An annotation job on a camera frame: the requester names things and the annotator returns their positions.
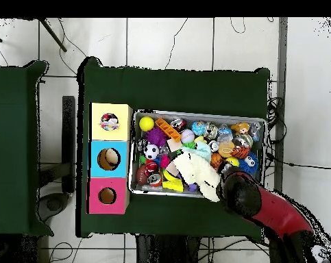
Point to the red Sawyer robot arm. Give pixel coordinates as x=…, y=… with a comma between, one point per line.
x=277, y=211

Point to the black and white soccer ball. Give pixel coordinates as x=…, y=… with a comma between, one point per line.
x=151, y=151

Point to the orange plastic building block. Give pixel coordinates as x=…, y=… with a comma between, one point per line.
x=168, y=129

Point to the purple spiky ball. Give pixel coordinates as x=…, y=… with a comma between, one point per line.
x=156, y=136

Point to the orange striped tiger plush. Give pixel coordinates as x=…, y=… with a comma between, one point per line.
x=240, y=152

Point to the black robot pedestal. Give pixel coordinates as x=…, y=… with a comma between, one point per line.
x=168, y=252

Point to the wooden three-hole sorting box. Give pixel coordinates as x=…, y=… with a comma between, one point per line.
x=121, y=131

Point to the smooth yellow ball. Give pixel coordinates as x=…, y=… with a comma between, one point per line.
x=146, y=123

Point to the cream knitted cloth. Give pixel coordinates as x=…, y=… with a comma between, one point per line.
x=198, y=169

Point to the mint green cloth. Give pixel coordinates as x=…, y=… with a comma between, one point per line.
x=203, y=149

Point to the silver mesh bin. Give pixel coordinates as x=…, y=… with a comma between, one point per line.
x=143, y=189

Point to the dotted paper napkin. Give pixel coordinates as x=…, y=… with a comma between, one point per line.
x=108, y=117
x=110, y=126

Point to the brown toy football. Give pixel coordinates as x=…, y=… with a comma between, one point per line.
x=141, y=175

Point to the white baseball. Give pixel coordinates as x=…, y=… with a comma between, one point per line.
x=187, y=136

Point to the dark green tablecloth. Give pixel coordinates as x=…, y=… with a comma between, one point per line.
x=11, y=150
x=168, y=90

